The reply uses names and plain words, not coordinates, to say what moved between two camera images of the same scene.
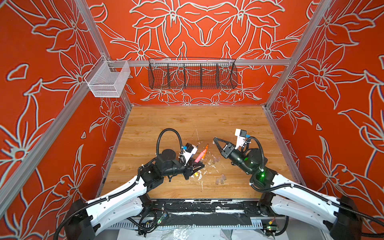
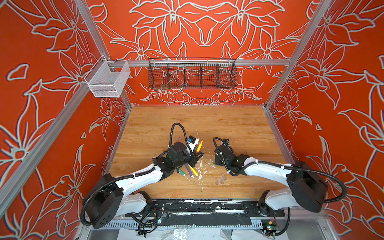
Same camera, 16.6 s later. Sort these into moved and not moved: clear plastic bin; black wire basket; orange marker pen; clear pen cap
Moved: orange marker pen
Not moved: clear plastic bin; black wire basket; clear pen cap
